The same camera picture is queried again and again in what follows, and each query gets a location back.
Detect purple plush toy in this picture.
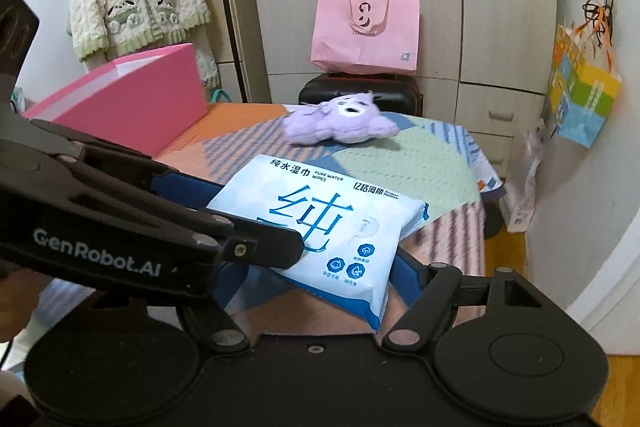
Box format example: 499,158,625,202
284,91,399,150

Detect black suitcase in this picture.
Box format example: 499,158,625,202
298,72,424,118

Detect pink storage box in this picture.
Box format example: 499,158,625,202
20,43,210,158

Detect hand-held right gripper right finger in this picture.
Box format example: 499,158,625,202
382,251,547,349

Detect pink tote bag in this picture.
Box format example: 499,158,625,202
311,0,421,76

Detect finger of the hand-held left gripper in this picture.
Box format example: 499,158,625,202
30,120,224,208
75,161,306,270

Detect person's left hand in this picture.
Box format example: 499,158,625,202
0,269,42,344

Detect patterned tablecloth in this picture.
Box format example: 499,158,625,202
30,102,506,358

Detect beige wardrobe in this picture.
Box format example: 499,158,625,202
215,0,558,172

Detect white blue wet wipes pack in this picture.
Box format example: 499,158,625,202
206,153,430,332

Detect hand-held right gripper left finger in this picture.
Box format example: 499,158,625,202
177,296,252,354

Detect clear plastic packet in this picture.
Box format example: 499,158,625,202
512,119,551,233

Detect colourful paper gift bag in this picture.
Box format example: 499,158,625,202
547,19,623,150

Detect black and orange cords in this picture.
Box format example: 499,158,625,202
582,0,616,72

